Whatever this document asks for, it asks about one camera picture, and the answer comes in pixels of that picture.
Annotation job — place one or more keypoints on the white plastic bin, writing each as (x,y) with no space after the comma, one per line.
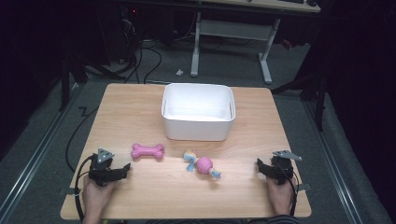
(197,129)

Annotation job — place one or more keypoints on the black computer mouse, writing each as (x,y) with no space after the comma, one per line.
(312,2)

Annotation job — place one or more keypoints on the small red object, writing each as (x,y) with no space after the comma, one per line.
(287,44)

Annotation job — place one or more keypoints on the person's left hand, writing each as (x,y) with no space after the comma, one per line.
(95,197)

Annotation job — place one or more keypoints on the white paper scrap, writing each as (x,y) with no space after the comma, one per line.
(179,72)

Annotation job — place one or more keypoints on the person's right hand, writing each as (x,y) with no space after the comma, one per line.
(281,199)

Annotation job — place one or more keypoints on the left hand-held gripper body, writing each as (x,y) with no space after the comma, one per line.
(101,174)

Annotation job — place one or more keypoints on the white-legged wooden desk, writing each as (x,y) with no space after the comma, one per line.
(232,29)

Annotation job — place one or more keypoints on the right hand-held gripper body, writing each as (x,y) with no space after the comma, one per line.
(281,171)

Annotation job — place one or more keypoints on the grey tape strip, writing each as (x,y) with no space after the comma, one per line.
(69,191)
(304,187)

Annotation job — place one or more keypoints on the pink bone dog toy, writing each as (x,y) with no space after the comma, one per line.
(147,151)

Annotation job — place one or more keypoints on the black metal stand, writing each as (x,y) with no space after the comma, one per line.
(65,84)
(319,102)

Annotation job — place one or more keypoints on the black computer tower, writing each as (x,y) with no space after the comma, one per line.
(120,31)

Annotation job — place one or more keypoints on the black keyboard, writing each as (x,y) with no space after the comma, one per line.
(292,1)

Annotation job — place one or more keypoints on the metal floor rail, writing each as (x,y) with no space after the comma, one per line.
(34,155)
(333,161)

